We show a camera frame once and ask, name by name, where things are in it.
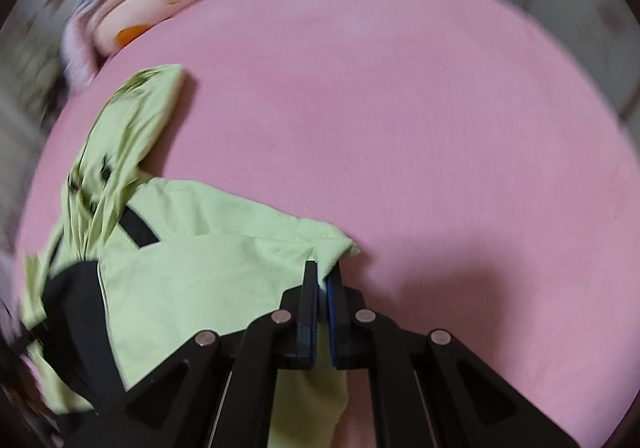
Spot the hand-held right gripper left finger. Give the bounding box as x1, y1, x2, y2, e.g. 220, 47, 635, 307
55, 260, 321, 448

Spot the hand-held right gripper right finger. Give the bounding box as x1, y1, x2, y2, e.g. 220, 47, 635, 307
325, 273, 581, 448

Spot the light green jacket black trim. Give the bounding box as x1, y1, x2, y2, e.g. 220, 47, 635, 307
20, 64, 362, 448

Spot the bed with pink sheet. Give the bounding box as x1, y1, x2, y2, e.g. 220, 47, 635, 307
12, 0, 636, 448

